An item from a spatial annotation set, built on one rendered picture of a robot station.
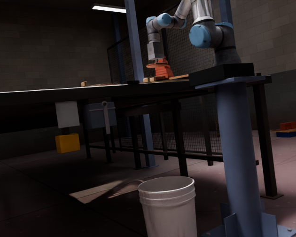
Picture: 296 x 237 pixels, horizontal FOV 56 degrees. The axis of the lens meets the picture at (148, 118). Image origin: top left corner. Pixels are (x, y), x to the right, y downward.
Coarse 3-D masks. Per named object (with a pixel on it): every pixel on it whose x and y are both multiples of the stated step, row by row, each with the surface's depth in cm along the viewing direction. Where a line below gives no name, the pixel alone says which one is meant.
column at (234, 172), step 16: (224, 80) 139; (240, 80) 137; (256, 80) 152; (224, 96) 147; (240, 96) 145; (224, 112) 148; (240, 112) 145; (224, 128) 149; (240, 128) 145; (224, 144) 151; (240, 144) 146; (224, 160) 153; (240, 160) 146; (240, 176) 146; (256, 176) 149; (240, 192) 147; (256, 192) 148; (224, 208) 167; (240, 208) 148; (256, 208) 147; (224, 224) 168; (240, 224) 149; (256, 224) 147; (272, 224) 142
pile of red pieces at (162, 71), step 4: (164, 56) 282; (160, 60) 273; (164, 60) 277; (156, 68) 274; (160, 68) 273; (164, 68) 272; (168, 68) 284; (156, 72) 275; (160, 72) 273; (164, 72) 272; (168, 72) 277; (168, 76) 272; (172, 76) 287
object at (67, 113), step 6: (60, 102) 127; (66, 102) 129; (72, 102) 130; (60, 108) 127; (66, 108) 129; (72, 108) 130; (60, 114) 127; (66, 114) 129; (72, 114) 130; (60, 120) 127; (66, 120) 128; (72, 120) 130; (78, 120) 132; (60, 126) 127; (66, 126) 128
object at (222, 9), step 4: (220, 0) 561; (224, 0) 553; (228, 0) 558; (220, 4) 562; (224, 4) 554; (228, 4) 557; (220, 8) 563; (224, 8) 556; (228, 8) 556; (220, 12) 564; (224, 12) 557; (228, 12) 556; (224, 16) 558; (228, 16) 555; (224, 20) 559; (228, 20) 554; (232, 20) 561; (232, 24) 560
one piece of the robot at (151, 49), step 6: (150, 42) 180; (156, 42) 179; (162, 42) 182; (150, 48) 180; (156, 48) 179; (162, 48) 182; (150, 54) 180; (156, 54) 179; (162, 54) 182; (156, 60) 182
